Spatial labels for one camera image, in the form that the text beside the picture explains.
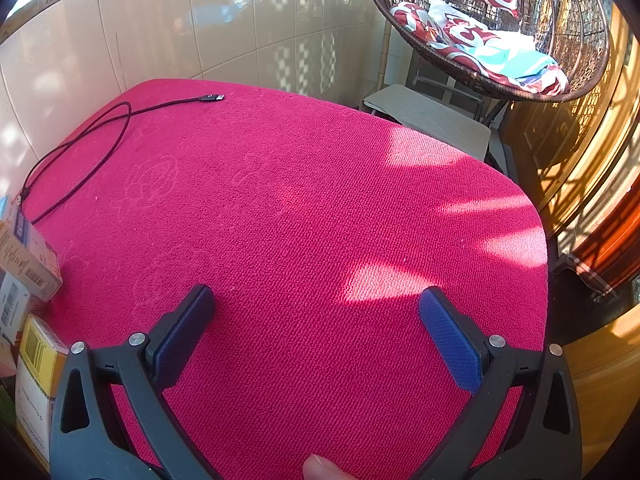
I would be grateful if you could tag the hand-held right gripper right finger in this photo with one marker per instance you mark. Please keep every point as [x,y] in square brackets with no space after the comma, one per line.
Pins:
[450,345]

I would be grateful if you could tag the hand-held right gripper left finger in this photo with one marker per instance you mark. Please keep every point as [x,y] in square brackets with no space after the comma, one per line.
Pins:
[182,340]

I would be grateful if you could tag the yellow white medicine box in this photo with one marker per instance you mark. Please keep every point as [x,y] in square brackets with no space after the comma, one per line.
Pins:
[37,360]

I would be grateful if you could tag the person's right hand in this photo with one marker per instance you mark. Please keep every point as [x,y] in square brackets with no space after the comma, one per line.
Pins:
[325,470]

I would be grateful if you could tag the beige cardboard box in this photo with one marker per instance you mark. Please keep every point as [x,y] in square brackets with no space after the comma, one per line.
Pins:
[25,255]

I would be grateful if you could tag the grey stool seat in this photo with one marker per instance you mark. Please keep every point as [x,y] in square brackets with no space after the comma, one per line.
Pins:
[425,115]

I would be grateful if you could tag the teal cloth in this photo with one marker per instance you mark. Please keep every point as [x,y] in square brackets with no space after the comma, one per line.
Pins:
[515,62]

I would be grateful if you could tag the red white seat cushion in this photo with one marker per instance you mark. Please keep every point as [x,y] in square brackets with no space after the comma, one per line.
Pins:
[465,35]

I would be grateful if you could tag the wicker hanging chair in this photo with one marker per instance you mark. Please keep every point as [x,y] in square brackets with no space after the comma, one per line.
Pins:
[585,35]

